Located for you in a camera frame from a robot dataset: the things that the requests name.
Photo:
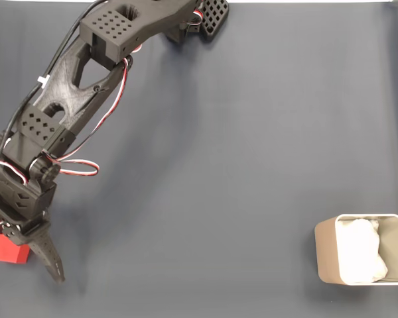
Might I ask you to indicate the white crumpled tissue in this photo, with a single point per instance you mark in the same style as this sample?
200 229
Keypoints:
358 248

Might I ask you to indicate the beige square box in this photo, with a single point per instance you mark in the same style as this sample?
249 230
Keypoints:
325 251

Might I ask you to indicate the red cube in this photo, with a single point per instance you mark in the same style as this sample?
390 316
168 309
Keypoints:
10 253

